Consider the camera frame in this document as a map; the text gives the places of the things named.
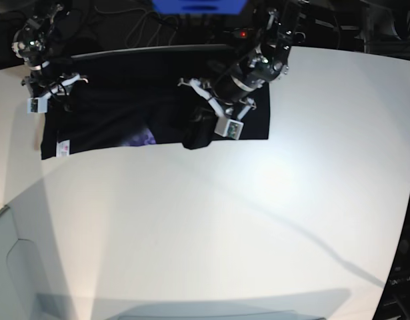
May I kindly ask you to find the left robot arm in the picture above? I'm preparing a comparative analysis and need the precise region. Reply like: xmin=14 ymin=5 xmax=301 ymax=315
xmin=178 ymin=1 xmax=310 ymax=121

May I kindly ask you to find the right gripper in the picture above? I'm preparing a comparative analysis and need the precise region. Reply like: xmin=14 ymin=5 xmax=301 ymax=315
xmin=21 ymin=63 xmax=89 ymax=102

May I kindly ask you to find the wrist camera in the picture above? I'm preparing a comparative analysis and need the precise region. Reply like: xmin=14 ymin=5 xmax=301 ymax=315
xmin=27 ymin=97 xmax=48 ymax=113
xmin=214 ymin=117 xmax=244 ymax=140

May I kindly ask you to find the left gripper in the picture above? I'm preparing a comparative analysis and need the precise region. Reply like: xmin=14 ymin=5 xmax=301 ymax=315
xmin=177 ymin=66 xmax=268 ymax=121

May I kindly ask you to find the black T-shirt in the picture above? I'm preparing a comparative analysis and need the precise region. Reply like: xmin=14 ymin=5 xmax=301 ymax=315
xmin=40 ymin=43 xmax=271 ymax=161

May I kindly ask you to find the blue box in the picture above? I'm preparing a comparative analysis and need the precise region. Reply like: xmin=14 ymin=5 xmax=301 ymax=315
xmin=152 ymin=0 xmax=247 ymax=15

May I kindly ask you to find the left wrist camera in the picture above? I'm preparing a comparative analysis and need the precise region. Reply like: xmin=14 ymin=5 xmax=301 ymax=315
xmin=214 ymin=117 xmax=244 ymax=140

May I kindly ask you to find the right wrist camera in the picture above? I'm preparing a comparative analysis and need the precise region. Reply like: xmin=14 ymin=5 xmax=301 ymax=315
xmin=27 ymin=97 xmax=48 ymax=113

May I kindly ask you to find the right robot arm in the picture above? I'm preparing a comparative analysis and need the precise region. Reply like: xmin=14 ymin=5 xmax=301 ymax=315
xmin=12 ymin=1 xmax=88 ymax=104

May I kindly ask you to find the black power strip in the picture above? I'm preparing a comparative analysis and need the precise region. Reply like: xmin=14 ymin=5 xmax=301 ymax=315
xmin=222 ymin=28 xmax=256 ymax=40

